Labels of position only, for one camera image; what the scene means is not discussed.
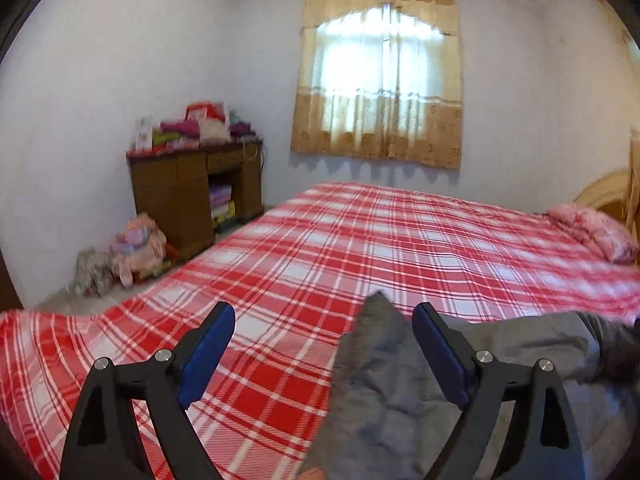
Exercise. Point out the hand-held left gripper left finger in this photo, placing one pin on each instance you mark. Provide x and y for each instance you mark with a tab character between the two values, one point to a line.
207	355

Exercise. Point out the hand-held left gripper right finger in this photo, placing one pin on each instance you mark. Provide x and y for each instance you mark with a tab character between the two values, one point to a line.
440	355

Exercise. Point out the grey puffer jacket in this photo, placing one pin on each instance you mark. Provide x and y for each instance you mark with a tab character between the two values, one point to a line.
380	410

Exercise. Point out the magenta folded clothes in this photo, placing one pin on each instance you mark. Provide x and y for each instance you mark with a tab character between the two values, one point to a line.
175	127

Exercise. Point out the purple folded clothes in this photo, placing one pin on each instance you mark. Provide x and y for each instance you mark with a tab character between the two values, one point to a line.
242	127

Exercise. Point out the grey plush toy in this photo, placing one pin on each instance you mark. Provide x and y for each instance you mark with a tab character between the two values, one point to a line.
92	272

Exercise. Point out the bed with red plaid sheet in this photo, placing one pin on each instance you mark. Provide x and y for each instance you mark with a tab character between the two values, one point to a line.
350	240

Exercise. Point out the stack of boxes in desk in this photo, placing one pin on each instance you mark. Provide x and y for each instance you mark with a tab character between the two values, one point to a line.
222	202

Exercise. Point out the brown wooden desk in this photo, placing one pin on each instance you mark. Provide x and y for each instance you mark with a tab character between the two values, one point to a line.
170	200

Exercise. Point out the pink floral folded quilt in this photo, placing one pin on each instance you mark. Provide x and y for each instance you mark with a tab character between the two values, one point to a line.
595	230

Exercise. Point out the yellow floral window curtain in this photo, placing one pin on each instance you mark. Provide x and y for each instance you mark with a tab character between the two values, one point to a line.
440	130

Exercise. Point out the cream and brown headboard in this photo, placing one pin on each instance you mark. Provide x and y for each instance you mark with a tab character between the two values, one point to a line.
600	192

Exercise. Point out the white card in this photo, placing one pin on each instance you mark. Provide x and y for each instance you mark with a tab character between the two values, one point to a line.
144	132

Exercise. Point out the red gift box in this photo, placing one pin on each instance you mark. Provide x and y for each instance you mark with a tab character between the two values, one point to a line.
202	110

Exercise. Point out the long yellow floral curtain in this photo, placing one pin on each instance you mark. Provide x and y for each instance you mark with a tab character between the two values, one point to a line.
635	175

